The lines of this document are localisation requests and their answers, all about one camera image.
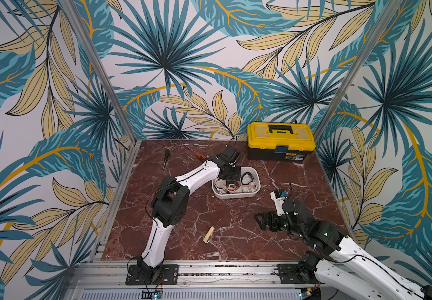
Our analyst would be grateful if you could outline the red transparent watch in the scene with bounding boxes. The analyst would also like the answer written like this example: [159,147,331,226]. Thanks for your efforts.
[226,181,241,193]

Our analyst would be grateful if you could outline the black strap watch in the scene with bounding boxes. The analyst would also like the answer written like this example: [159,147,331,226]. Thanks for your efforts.
[241,172,254,186]

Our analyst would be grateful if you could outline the white pink strap watch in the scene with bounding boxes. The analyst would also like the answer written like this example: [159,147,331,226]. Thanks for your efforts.
[242,182,258,193]

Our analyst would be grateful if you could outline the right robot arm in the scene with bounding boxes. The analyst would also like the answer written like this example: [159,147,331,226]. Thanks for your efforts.
[254,189,432,300]

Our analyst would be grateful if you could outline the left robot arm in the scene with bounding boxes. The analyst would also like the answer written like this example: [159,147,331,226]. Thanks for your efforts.
[137,146,241,283]

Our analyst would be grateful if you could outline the white plastic storage box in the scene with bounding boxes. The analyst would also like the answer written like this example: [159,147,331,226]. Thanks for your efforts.
[212,167,261,200]

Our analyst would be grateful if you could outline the yellow black toolbox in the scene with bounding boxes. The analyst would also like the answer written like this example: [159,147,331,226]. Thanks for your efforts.
[247,122,316,162]

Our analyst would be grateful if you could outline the orange handled screwdriver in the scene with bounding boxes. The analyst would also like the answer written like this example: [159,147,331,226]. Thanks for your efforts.
[185,145,207,161]

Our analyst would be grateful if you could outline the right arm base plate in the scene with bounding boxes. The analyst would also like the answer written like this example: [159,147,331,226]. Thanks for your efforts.
[275,262,320,286]

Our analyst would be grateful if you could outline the black handled screwdriver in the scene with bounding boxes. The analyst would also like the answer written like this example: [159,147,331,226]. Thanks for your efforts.
[162,149,171,170]

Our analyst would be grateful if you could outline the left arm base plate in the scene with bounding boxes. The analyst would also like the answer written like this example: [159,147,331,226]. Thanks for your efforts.
[125,264,179,286]

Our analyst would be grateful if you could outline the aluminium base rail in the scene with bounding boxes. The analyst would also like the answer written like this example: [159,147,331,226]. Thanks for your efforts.
[63,260,347,300]

